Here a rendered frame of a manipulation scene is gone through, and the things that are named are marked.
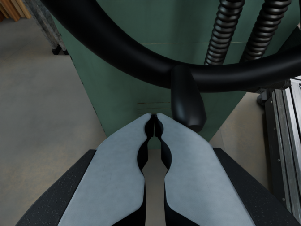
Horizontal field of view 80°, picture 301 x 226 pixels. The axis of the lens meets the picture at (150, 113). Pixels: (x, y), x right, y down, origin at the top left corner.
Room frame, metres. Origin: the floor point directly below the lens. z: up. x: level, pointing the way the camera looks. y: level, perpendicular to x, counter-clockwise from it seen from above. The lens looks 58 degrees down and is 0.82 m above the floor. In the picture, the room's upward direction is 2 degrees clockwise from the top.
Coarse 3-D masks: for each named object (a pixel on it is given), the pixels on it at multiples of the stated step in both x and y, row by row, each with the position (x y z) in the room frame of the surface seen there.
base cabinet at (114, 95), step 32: (96, 0) 0.29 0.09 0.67; (128, 0) 0.30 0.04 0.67; (160, 0) 0.30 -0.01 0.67; (192, 0) 0.30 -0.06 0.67; (256, 0) 0.31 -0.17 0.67; (64, 32) 0.29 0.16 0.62; (128, 32) 0.30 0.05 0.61; (160, 32) 0.30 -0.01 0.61; (192, 32) 0.31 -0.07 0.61; (288, 32) 0.32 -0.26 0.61; (96, 64) 0.29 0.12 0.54; (224, 64) 0.31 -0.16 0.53; (96, 96) 0.29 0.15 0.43; (128, 96) 0.29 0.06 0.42; (160, 96) 0.30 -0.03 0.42; (224, 96) 0.32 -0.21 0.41
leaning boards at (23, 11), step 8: (0, 0) 1.30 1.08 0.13; (8, 0) 1.31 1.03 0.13; (16, 0) 1.33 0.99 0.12; (0, 8) 1.30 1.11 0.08; (8, 8) 1.26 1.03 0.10; (16, 8) 1.32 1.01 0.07; (24, 8) 1.31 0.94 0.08; (0, 16) 1.28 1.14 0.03; (8, 16) 1.31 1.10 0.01; (16, 16) 1.29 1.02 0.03; (24, 16) 1.32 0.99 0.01
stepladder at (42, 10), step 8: (24, 0) 0.94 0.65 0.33; (32, 0) 0.93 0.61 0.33; (32, 8) 0.95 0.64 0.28; (40, 8) 0.93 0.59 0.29; (32, 16) 0.94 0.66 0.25; (48, 16) 0.96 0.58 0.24; (40, 24) 0.94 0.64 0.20; (48, 24) 0.93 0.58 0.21; (48, 32) 0.96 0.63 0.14; (56, 32) 0.94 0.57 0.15; (48, 40) 0.94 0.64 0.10; (56, 48) 0.94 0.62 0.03; (64, 48) 0.92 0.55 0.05
